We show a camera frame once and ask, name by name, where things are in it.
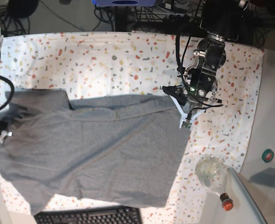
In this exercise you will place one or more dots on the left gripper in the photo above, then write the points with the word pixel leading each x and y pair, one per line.
pixel 194 99

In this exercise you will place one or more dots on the grey t-shirt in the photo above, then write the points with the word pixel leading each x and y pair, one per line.
pixel 122 149

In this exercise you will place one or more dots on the black power strip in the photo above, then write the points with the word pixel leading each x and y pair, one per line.
pixel 178 18

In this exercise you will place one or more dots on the clear bottle with orange cap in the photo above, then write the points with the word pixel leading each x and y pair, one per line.
pixel 212 174

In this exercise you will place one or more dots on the terrazzo patterned white tablecloth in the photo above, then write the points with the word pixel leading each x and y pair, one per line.
pixel 89 65

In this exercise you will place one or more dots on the green tape roll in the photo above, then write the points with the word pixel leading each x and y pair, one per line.
pixel 267 155

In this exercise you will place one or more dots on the blue box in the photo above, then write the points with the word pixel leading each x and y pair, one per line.
pixel 123 3

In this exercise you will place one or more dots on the black computer keyboard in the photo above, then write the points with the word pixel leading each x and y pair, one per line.
pixel 106 215

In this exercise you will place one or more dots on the grey metal rail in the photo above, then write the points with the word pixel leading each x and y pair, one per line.
pixel 245 210

